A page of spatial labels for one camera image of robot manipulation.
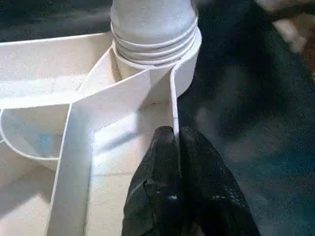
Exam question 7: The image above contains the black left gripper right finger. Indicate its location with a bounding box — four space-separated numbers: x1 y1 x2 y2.
178 126 261 236

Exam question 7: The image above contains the white plastic table top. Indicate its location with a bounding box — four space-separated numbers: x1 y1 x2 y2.
0 29 203 236

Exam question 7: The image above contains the white plastic table leg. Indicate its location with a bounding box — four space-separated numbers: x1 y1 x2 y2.
109 0 200 67

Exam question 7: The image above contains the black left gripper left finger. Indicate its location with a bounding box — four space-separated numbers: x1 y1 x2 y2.
122 126 183 236

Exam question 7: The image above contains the black work mat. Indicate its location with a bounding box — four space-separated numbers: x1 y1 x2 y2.
0 0 315 236

